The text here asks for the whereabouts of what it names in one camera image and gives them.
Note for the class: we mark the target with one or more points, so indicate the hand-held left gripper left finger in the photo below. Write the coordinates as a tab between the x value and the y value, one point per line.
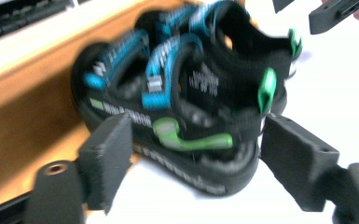
105	155

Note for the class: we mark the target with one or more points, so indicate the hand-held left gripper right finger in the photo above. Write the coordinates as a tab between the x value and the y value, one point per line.
298	158

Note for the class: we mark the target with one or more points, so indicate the three-tier bamboo shoe rack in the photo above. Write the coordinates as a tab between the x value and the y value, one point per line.
28	109

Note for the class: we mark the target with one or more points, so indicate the white foam board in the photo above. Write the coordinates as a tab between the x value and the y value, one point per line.
338	93

